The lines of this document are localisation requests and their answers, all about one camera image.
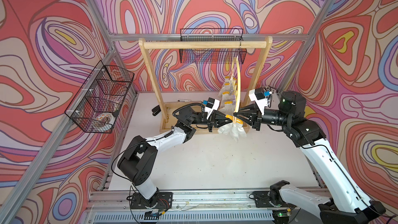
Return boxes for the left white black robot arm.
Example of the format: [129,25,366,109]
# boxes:
[117,103,233,201]

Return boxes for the black object behind rack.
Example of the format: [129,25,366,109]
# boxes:
[151,105,161,116]

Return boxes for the aluminium front rail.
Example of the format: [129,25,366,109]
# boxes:
[80,189,321,224]

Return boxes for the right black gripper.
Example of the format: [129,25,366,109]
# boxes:
[233,103,291,131]

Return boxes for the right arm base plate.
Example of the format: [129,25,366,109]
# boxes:
[249,190,296,209]

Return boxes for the wooden hanging rack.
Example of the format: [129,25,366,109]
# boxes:
[138,35,273,135]

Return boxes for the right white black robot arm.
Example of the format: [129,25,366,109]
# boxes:
[234,88,386,224]

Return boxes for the tape roll in basket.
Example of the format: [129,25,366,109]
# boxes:
[93,113,116,131]

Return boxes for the side black wire basket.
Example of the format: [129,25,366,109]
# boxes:
[64,61,135,134]

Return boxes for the yellow curved clip hanger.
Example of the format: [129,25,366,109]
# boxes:
[230,41,241,113]

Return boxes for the back black wire basket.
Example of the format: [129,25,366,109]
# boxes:
[179,27,247,65]

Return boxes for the mesh pencil cup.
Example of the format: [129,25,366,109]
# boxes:
[263,86,277,108]

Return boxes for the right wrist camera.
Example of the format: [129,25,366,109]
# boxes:
[249,88,268,115]

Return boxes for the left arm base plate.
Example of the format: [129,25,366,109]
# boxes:
[126,192,173,209]

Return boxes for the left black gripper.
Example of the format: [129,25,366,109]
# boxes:
[189,113,231,136]

